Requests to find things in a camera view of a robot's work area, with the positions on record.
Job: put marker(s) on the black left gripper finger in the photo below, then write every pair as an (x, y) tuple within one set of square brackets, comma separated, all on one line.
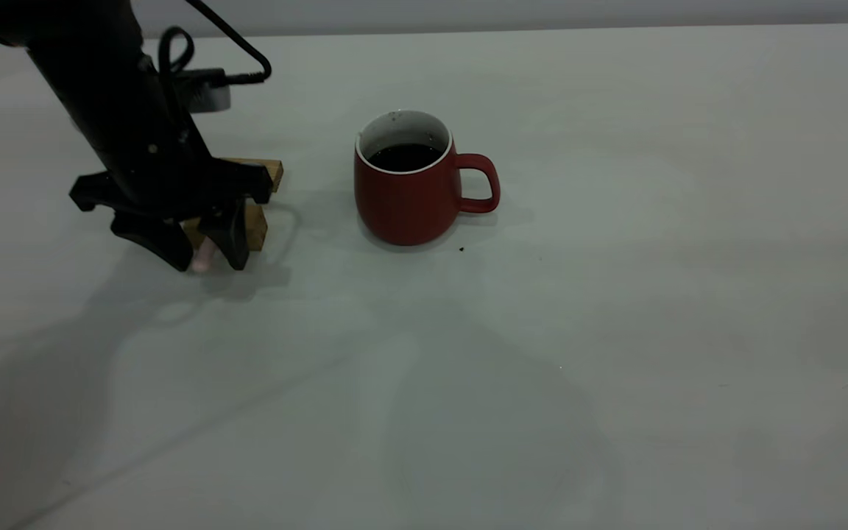
[(159, 239), (229, 235)]

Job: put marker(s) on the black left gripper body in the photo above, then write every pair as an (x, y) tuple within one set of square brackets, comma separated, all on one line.
[(152, 169)]

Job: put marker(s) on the red ceramic mug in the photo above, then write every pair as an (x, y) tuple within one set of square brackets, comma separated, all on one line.
[(405, 206)]

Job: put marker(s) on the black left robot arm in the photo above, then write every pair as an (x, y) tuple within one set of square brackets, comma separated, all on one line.
[(85, 44)]

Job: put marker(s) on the dark coffee liquid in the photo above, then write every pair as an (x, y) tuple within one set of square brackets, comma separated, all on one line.
[(405, 157)]

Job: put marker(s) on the arched wooden block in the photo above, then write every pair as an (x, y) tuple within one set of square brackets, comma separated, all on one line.
[(256, 224)]

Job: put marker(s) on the flat wooden block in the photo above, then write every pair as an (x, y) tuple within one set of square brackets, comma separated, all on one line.
[(275, 173)]

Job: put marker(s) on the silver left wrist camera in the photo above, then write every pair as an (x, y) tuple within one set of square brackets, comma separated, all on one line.
[(207, 92)]

